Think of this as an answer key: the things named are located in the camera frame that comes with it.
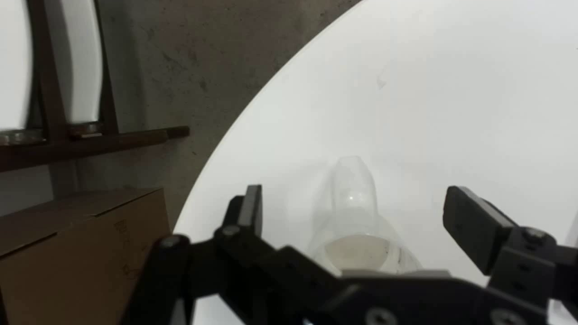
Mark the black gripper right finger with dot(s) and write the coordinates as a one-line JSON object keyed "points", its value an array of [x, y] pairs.
{"points": [[506, 253]]}

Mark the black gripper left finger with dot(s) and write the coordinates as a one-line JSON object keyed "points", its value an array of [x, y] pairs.
{"points": [[244, 213]]}

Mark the brown cardboard carton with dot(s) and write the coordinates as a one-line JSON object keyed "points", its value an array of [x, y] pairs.
{"points": [[75, 260]]}

